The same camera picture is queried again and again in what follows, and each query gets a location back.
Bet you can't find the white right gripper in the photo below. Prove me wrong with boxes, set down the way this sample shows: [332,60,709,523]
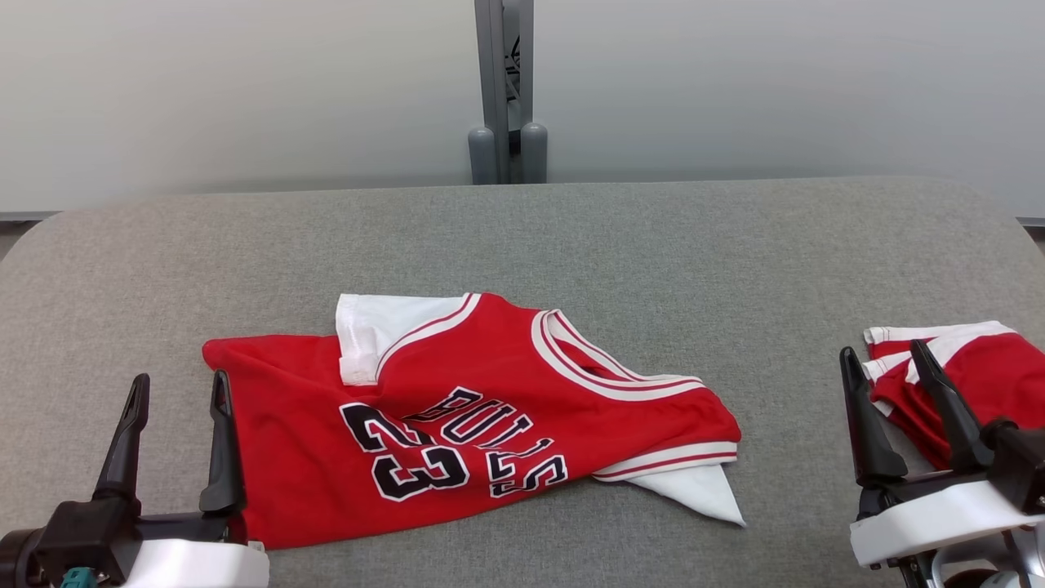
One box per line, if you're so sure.
[839,338,1045,569]

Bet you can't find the grey metal partition post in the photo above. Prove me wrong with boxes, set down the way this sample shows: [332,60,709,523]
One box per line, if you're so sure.
[474,0,536,185]

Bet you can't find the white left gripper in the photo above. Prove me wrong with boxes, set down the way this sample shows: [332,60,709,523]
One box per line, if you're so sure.
[92,370,271,588]

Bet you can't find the red Bulls 23 jersey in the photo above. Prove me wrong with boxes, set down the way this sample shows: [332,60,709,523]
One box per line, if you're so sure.
[202,291,747,550]

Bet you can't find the grey cylindrical post foot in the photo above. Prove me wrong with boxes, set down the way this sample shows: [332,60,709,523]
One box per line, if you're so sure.
[520,122,549,185]
[468,125,497,185]

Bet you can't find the red shorts white trim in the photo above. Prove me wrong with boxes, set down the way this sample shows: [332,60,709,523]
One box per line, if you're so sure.
[863,320,1045,471]

